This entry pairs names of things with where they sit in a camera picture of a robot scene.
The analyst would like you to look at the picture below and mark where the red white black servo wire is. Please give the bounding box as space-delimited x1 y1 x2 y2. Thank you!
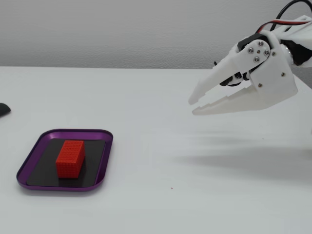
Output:
255 18 311 34

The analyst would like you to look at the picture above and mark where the black cable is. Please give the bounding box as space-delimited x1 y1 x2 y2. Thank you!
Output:
277 0 312 28

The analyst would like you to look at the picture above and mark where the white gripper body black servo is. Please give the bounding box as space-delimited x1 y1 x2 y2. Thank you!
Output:
237 31 299 110

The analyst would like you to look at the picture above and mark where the purple metal tray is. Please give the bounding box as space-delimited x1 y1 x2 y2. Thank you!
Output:
16 128 114 192

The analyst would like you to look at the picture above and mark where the black tray mat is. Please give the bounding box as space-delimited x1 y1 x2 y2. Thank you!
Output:
26 138 107 189

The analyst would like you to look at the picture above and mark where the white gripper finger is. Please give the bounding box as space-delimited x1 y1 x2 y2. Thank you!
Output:
188 39 272 105
192 86 263 116

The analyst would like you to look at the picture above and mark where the red studded cube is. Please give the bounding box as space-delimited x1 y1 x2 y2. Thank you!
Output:
55 140 85 179

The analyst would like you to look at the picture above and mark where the black rounded object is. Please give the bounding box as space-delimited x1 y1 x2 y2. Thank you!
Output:
0 102 12 118

